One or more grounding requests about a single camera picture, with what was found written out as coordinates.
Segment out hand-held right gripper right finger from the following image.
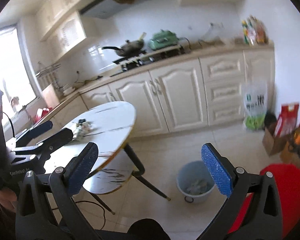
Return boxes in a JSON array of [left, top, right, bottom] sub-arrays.
[[197, 143, 283, 240]]

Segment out person's left forearm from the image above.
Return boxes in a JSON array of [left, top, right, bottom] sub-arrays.
[[0, 192, 17, 240]]

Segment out metal utensil rack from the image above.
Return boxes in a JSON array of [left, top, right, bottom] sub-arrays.
[[35, 61, 62, 90]]

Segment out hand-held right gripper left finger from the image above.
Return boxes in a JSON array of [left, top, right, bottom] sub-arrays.
[[15, 142, 100, 240]]

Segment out black charger cable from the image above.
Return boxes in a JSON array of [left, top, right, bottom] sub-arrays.
[[75, 71, 103, 84]]

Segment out red plastic stool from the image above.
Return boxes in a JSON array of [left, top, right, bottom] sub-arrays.
[[226, 164, 300, 240]]

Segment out grey plastic bin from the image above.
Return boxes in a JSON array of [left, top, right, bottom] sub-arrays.
[[176, 160, 215, 204]]

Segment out cream base cabinets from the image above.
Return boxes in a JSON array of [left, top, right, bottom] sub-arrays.
[[2, 41, 275, 140]]

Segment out black power cable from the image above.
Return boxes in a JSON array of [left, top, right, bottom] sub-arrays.
[[182, 22, 227, 53]]

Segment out green electric pot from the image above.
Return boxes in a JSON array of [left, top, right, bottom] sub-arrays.
[[149, 29, 184, 50]]

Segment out red plastic basket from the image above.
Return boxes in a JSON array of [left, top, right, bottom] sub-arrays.
[[34, 107, 53, 124]]

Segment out stack of white dishes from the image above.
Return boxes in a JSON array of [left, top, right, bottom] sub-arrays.
[[61, 85, 75, 96]]

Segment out kitchen window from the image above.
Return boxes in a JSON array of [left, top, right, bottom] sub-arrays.
[[0, 24, 38, 120]]

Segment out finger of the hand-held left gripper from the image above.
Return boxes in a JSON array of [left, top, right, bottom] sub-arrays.
[[36, 128, 74, 155], [15, 121, 53, 145]]

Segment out brown cardboard box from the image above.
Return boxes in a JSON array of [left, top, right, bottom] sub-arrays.
[[262, 126, 289, 156], [280, 137, 300, 169]]

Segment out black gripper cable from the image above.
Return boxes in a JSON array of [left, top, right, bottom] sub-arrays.
[[2, 112, 16, 138], [71, 200, 115, 220]]

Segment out black gas stove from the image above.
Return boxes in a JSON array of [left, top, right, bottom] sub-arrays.
[[110, 46, 193, 77]]

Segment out black wok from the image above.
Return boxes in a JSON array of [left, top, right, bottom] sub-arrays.
[[101, 32, 147, 57]]

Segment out white green rice bag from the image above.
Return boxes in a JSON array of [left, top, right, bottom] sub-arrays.
[[241, 80, 268, 132]]

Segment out cluster of condiment bottles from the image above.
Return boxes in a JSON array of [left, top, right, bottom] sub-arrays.
[[241, 15, 268, 46]]

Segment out metal faucet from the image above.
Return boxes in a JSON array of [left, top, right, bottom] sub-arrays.
[[11, 96, 33, 124]]

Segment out round marble table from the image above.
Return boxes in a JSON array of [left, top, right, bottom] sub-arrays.
[[5, 101, 171, 215]]

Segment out wooden cutting board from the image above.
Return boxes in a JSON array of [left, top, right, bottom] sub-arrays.
[[41, 84, 60, 108]]

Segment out red paper bag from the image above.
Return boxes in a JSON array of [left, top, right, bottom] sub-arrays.
[[275, 102, 300, 138]]

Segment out person's left hand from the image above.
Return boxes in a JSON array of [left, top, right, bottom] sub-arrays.
[[0, 189, 17, 213]]

